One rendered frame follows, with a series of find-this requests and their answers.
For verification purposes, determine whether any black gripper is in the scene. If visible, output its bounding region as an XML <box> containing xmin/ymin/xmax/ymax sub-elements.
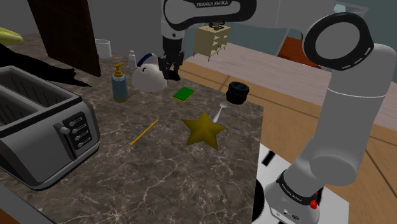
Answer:
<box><xmin>157</xmin><ymin>37</ymin><xmax>185</xmax><ymax>81</ymax></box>

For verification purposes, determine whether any green and yellow sponge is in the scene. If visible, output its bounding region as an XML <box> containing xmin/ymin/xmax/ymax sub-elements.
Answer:
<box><xmin>172</xmin><ymin>86</ymin><xmax>196</xmax><ymax>104</ymax></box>

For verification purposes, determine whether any white salt shaker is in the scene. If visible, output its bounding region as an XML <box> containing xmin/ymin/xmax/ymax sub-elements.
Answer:
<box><xmin>127</xmin><ymin>50</ymin><xmax>138</xmax><ymax>69</ymax></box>

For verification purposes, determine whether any beige shelf cabinet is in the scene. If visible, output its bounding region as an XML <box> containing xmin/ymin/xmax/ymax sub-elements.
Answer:
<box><xmin>193</xmin><ymin>24</ymin><xmax>232</xmax><ymax>62</ymax></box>

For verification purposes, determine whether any blue soap dispenser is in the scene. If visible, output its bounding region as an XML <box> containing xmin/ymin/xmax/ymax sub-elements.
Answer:
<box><xmin>111</xmin><ymin>62</ymin><xmax>129</xmax><ymax>104</ymax></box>

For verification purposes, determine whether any silver spoon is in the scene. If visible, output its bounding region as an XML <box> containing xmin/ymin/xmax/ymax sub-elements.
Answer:
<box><xmin>212</xmin><ymin>101</ymin><xmax>229</xmax><ymax>124</ymax></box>

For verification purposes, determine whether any white cup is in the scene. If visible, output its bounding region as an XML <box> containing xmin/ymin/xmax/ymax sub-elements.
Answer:
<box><xmin>94</xmin><ymin>38</ymin><xmax>113</xmax><ymax>59</ymax></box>

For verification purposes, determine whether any yellow pencil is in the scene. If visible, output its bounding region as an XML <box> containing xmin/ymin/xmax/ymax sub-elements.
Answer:
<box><xmin>129</xmin><ymin>118</ymin><xmax>160</xmax><ymax>148</ymax></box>

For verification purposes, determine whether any yellow star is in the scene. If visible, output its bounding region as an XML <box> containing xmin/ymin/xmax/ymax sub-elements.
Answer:
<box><xmin>181</xmin><ymin>111</ymin><xmax>228</xmax><ymax>152</ymax></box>

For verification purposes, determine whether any black jar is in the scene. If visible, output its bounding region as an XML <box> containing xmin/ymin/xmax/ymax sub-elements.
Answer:
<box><xmin>225</xmin><ymin>81</ymin><xmax>251</xmax><ymax>106</ymax></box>

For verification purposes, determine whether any dark brown wooden board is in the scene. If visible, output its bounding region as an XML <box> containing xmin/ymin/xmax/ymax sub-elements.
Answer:
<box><xmin>27</xmin><ymin>0</ymin><xmax>102</xmax><ymax>78</ymax></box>

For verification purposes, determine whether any black irregular object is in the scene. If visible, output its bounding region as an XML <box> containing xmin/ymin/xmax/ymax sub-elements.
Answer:
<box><xmin>0</xmin><ymin>43</ymin><xmax>92</xmax><ymax>88</ymax></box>

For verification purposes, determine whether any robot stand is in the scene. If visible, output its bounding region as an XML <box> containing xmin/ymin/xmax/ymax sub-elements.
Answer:
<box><xmin>251</xmin><ymin>143</ymin><xmax>350</xmax><ymax>224</ymax></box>

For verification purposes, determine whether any silver and black toaster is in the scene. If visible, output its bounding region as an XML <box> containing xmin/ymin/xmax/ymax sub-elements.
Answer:
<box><xmin>0</xmin><ymin>65</ymin><xmax>101</xmax><ymax>191</ymax></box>

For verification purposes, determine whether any yellow green curved object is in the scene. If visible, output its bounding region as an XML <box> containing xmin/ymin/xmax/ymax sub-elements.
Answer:
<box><xmin>0</xmin><ymin>26</ymin><xmax>24</xmax><ymax>45</ymax></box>

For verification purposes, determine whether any white kettle with blue handle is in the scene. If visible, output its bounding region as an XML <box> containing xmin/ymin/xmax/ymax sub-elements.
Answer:
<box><xmin>132</xmin><ymin>52</ymin><xmax>169</xmax><ymax>93</ymax></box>

